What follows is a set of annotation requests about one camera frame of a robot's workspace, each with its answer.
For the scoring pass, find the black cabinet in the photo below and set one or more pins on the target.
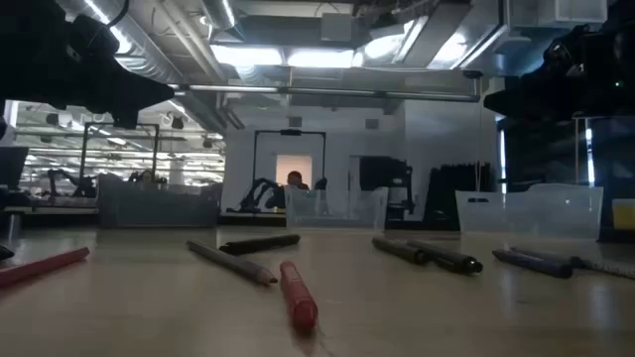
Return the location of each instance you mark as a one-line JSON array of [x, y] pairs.
[[382, 173]]

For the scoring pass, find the silver rectangular duct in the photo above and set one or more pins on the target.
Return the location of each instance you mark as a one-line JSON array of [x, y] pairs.
[[446, 39]]

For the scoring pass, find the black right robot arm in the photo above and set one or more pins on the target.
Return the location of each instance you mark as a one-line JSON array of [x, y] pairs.
[[620, 59]]

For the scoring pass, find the black monitor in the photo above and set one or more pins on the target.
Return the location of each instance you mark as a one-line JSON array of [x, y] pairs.
[[12, 166]]

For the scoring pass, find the black pencil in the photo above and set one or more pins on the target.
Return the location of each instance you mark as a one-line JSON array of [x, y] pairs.
[[233, 263]]

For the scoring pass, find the red pencil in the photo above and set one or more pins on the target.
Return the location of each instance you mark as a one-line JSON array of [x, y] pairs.
[[44, 265]]

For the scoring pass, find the neighbouring black robot arm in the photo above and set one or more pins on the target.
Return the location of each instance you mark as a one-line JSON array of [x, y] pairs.
[[255, 191], [84, 186]]

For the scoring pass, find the yellow box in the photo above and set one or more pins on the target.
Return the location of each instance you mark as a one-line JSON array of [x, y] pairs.
[[624, 215]]

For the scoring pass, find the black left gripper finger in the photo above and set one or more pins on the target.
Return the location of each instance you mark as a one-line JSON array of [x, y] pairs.
[[141, 84], [134, 103]]

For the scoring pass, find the black gantry frame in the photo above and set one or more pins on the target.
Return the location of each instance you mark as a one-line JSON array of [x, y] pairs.
[[290, 132], [121, 125]]

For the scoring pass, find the dark grey pen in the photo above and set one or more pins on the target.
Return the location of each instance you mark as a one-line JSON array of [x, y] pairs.
[[533, 263]]

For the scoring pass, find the smoky dark grey plastic bin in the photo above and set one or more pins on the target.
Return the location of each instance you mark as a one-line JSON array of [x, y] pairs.
[[159, 208]]

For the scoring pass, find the black stacked panels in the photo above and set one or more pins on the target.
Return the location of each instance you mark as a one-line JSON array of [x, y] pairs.
[[456, 193]]

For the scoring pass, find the dark grey crayon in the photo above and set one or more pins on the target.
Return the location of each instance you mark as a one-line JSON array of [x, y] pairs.
[[546, 254]]

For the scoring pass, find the silver spiral ventilation duct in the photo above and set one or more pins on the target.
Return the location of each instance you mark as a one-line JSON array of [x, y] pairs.
[[149, 59]]

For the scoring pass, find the dark dome camera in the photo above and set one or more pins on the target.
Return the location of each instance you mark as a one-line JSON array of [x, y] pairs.
[[472, 74]]

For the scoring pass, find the red crayon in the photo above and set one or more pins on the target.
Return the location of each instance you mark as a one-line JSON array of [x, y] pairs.
[[297, 292]]

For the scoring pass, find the silver metal crossbar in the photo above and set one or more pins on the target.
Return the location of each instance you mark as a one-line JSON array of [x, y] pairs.
[[322, 91]]

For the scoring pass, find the frosted white plastic bin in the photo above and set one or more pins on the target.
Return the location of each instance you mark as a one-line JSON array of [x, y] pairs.
[[531, 218]]

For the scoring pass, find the silver round duct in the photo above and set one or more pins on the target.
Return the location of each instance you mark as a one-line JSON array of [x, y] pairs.
[[220, 12]]

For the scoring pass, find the clear plastic bin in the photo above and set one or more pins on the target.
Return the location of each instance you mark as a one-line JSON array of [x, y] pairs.
[[337, 218]]

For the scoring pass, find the neighbouring wooden table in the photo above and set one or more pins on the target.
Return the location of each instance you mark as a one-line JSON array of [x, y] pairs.
[[49, 210]]

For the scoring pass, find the grey square box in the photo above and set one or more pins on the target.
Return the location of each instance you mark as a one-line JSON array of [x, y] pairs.
[[336, 27]]

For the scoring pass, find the black aluminium table frame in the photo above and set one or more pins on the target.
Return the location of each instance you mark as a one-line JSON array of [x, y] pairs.
[[253, 223]]

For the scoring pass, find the bright light panel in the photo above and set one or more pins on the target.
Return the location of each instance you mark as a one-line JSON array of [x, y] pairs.
[[248, 55]]

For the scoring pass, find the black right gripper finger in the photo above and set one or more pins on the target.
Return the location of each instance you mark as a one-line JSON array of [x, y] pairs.
[[521, 111], [521, 91]]

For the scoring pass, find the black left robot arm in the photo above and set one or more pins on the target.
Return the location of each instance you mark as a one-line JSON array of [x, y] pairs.
[[7, 44]]

